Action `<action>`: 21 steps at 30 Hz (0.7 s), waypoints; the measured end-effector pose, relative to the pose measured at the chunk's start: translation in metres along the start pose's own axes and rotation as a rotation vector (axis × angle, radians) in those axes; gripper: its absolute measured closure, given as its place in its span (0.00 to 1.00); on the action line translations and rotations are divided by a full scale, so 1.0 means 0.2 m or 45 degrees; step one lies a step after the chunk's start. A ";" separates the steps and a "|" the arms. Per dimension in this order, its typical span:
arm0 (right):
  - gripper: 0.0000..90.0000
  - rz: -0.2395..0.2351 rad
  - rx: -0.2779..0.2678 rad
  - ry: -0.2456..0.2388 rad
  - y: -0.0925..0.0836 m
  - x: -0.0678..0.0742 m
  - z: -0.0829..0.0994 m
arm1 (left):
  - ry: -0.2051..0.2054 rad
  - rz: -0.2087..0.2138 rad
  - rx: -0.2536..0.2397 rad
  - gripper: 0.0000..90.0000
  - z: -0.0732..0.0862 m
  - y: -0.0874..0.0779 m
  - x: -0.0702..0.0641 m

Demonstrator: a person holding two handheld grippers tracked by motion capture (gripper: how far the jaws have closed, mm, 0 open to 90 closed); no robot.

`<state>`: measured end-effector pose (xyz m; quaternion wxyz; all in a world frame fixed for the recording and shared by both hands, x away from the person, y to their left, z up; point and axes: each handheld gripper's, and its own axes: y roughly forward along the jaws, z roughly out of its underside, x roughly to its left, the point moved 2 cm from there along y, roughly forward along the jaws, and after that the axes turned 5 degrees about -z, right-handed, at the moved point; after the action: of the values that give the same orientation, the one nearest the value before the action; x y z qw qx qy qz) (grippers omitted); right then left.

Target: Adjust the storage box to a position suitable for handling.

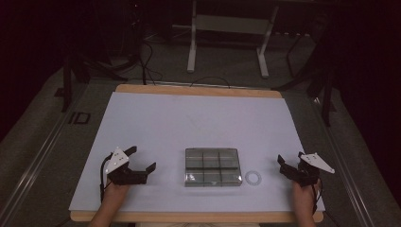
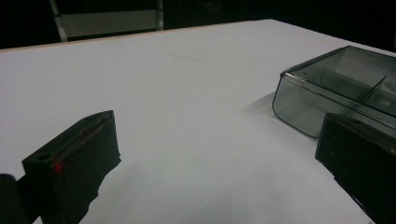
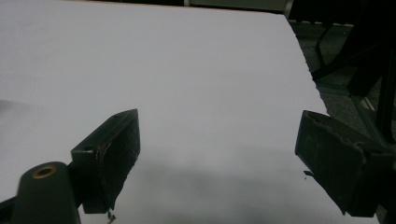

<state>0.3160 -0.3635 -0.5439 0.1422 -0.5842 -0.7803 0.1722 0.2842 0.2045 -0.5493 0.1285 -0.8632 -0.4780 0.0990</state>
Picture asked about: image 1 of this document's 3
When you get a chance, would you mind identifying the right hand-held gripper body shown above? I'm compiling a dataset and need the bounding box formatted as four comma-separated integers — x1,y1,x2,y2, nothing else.
292,152,336,187

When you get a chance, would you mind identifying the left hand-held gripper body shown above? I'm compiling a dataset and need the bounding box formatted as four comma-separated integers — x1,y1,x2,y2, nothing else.
104,147,149,186

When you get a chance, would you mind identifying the white hair tie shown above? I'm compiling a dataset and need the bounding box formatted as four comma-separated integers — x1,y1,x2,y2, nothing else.
245,170,263,186

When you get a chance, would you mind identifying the clear grey compartment box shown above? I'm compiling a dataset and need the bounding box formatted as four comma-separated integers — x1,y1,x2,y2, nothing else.
183,147,243,188

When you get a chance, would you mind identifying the person's right hand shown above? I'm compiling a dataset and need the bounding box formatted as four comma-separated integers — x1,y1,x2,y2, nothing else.
291,179,323,216

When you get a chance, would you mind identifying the person's left hand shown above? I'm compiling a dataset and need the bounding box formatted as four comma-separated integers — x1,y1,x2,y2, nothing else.
102,180,131,206

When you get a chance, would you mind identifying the black tripod stand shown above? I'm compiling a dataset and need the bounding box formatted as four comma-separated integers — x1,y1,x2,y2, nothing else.
61,44,129,114
272,15,338,128

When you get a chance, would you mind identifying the wooden table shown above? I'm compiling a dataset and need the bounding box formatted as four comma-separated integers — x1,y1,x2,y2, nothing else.
69,83,324,224

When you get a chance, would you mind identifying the white metal stand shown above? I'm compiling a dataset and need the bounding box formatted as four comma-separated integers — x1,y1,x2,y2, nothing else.
186,0,280,79

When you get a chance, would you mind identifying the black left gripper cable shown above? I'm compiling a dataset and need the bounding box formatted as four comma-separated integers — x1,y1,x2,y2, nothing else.
98,153,113,203

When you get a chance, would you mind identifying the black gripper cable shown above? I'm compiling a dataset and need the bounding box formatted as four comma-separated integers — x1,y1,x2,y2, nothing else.
310,183,323,216
98,153,113,203

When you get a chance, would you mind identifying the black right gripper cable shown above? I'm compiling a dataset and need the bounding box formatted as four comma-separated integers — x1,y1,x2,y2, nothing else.
310,183,323,216

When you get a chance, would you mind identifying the metal floor rail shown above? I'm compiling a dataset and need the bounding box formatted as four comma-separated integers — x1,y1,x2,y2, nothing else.
0,83,88,227
311,96,377,227

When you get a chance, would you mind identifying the black hanging cable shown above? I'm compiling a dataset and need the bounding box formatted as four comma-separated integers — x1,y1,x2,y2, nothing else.
137,39,164,86

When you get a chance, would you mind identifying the black floor cable loop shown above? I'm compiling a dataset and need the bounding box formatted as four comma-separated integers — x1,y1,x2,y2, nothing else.
190,76,232,89

